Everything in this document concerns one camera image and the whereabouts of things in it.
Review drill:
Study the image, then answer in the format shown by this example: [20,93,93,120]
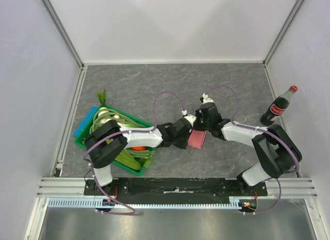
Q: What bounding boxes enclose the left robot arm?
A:
[85,114,196,187]

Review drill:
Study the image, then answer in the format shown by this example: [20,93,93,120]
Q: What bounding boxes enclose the green long beans bundle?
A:
[89,107,145,133]

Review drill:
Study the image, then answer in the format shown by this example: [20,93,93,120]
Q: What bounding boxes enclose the grey cable duct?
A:
[48,198,242,210]

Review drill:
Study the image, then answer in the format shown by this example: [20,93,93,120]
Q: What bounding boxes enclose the purple cable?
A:
[84,90,188,215]
[206,85,301,216]

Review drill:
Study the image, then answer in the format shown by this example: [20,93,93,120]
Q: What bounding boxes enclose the cola glass bottle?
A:
[260,85,298,126]

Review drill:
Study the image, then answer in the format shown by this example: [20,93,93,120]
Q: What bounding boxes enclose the green leafy vegetable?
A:
[115,148,155,171]

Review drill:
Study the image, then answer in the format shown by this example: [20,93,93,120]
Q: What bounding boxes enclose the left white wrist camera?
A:
[181,110,197,126]

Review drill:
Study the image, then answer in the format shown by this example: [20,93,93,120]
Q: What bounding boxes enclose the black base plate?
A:
[84,177,269,205]

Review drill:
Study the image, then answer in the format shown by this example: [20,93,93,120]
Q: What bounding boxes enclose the orange carrot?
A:
[131,147,146,151]

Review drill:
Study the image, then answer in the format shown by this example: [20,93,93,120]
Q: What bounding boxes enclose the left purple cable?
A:
[84,90,188,215]

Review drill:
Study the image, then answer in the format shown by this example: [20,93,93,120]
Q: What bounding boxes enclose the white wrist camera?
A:
[200,93,214,104]
[181,110,197,126]

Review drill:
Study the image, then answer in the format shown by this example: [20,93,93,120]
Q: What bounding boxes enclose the blue flat board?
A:
[73,106,98,138]

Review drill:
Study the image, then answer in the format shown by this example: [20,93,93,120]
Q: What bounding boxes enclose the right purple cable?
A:
[206,85,301,216]

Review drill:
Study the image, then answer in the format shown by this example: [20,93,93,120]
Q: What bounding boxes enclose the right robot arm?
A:
[194,102,302,187]

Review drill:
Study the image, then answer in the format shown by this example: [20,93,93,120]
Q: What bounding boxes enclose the pink paper box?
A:
[188,130,207,149]

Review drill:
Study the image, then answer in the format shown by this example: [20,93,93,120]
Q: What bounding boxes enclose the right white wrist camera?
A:
[200,93,214,104]

